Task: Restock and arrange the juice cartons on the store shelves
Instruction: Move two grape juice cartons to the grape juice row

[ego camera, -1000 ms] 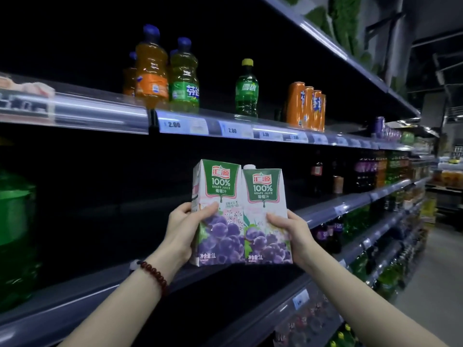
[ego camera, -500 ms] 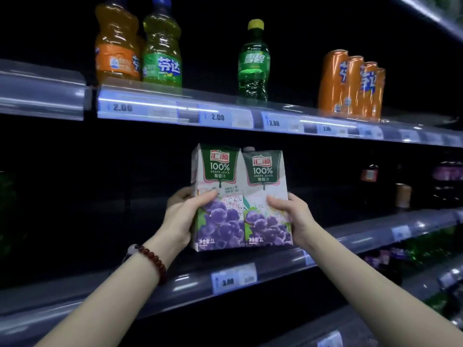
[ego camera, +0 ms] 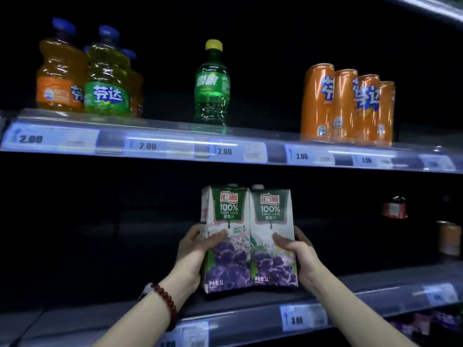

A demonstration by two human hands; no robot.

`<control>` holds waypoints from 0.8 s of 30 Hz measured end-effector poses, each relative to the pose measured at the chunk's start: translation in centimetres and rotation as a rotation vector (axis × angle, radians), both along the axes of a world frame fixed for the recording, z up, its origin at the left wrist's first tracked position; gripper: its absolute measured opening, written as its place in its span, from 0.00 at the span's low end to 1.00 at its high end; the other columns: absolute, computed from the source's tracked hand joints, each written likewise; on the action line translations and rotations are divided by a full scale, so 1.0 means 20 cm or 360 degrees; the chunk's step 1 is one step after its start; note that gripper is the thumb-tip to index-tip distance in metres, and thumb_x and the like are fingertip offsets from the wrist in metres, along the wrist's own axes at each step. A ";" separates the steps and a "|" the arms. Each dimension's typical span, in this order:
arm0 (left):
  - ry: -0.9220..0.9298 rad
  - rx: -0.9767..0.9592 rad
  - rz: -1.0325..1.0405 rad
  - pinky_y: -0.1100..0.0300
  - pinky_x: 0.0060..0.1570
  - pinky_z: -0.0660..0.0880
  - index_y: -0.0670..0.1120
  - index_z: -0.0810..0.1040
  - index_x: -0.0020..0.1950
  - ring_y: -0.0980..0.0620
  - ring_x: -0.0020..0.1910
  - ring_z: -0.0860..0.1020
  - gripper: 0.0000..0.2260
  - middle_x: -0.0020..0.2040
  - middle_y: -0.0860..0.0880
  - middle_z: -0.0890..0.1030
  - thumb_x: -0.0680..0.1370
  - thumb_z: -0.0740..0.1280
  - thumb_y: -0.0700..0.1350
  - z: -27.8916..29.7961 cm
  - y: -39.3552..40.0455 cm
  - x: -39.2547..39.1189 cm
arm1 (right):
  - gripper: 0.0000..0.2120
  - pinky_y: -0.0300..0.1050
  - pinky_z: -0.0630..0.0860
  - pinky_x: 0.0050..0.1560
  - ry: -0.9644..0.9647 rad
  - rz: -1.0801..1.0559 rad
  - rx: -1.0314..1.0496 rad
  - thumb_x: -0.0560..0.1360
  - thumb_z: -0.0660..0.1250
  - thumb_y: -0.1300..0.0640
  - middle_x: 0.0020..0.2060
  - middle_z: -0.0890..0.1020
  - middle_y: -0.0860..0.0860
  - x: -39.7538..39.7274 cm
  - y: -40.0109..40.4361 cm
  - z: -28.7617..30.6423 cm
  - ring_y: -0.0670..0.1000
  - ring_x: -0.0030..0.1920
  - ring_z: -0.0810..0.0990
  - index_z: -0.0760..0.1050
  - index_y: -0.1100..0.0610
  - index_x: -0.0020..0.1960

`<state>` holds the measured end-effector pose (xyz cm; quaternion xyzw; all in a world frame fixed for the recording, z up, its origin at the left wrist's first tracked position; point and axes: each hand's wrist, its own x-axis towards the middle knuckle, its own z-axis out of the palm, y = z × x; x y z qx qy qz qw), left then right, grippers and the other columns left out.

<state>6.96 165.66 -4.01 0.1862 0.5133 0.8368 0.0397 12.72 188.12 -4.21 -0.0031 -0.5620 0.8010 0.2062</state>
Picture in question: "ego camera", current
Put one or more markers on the person's right hand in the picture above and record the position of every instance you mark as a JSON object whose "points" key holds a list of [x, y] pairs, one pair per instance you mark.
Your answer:
{"points": [[307, 263]]}

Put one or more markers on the person's left hand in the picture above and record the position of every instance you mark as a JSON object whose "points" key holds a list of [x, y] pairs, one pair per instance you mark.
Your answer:
{"points": [[191, 256]]}

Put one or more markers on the grape juice carton pair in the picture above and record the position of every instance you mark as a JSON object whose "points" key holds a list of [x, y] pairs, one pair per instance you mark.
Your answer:
{"points": [[228, 209], [271, 213]]}

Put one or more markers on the person's right forearm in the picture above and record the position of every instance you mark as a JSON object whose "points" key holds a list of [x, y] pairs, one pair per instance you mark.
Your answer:
{"points": [[354, 314]]}

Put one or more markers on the person's left forearm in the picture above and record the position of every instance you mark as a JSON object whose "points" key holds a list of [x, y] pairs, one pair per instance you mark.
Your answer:
{"points": [[144, 321]]}

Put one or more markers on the white blue price label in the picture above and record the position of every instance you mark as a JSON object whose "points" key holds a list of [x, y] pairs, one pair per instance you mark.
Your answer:
{"points": [[439, 294], [231, 151], [36, 139], [369, 160], [298, 319], [436, 163], [152, 146], [304, 156], [188, 336]]}

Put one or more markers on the dark bottle red label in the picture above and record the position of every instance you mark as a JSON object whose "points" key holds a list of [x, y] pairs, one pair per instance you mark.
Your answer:
{"points": [[394, 209]]}

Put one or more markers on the row of purple label bottles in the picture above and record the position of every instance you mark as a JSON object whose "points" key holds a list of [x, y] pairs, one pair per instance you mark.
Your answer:
{"points": [[443, 319]]}

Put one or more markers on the tall orange soda can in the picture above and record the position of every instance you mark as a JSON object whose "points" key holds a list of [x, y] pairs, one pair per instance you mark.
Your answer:
{"points": [[343, 108], [367, 115], [387, 115], [316, 104]]}

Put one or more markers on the small green soda bottle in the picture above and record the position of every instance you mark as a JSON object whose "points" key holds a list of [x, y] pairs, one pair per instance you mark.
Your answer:
{"points": [[211, 90]]}

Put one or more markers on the small orange soda bottle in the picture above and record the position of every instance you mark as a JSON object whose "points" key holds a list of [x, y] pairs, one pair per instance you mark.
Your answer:
{"points": [[136, 90], [59, 68]]}

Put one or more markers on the small yellow soda bottle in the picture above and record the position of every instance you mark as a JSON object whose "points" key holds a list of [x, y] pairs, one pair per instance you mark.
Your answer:
{"points": [[108, 75]]}

